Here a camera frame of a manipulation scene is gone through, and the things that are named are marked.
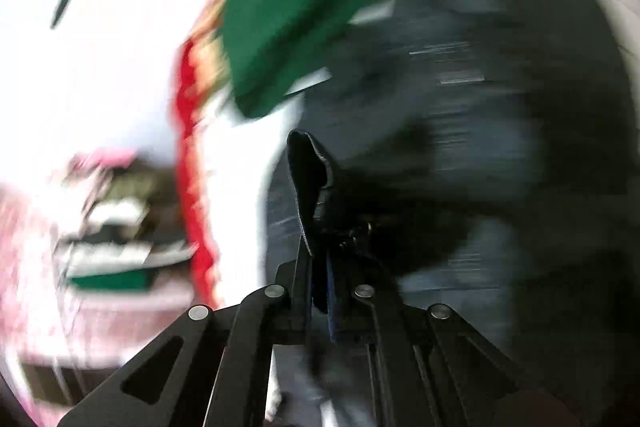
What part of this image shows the black leather jacket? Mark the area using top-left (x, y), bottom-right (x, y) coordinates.
top-left (298, 0), bottom-right (639, 426)

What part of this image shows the clothes rack with garments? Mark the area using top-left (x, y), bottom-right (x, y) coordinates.
top-left (1, 154), bottom-right (195, 426)

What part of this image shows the white patterned square cloth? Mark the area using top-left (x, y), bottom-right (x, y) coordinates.
top-left (196, 0), bottom-right (616, 308)

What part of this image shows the red floral blanket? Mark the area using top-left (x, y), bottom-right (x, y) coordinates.
top-left (174, 0), bottom-right (226, 309)

